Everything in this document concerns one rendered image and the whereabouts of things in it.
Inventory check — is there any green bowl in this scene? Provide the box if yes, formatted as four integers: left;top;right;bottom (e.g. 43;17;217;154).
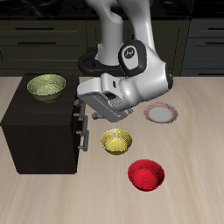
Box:
26;73;67;104

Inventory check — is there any pink-rimmed fluted white dish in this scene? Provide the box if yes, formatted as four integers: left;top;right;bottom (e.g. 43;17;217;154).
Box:
143;101;179;125

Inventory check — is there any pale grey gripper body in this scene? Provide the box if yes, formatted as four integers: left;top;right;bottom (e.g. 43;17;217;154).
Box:
76;79;135;123

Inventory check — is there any flat black base plate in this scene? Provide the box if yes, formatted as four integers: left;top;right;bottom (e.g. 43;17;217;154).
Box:
77;46;130;78

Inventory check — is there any yellow bowl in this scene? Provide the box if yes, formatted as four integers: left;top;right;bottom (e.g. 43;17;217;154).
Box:
100;128;134;156

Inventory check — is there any grey cabinet drawer handle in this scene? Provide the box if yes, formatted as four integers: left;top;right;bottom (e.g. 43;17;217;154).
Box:
77;130;90;152
73;101;87;120
76;115;89;136

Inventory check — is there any dark grey kitchen cupboard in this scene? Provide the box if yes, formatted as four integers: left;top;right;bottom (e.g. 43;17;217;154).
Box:
180;17;224;78

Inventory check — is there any dark wooden cabinet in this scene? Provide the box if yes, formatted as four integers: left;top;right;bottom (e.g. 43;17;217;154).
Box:
0;73;90;175

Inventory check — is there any red bowl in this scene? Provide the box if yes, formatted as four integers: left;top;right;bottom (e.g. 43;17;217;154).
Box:
127;158;166;193

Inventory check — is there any dark olive kitchen cupboard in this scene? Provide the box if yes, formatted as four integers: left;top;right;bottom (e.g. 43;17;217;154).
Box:
0;17;191;78

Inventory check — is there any black kitchen worktop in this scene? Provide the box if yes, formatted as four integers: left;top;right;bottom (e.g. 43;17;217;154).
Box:
0;0;224;21

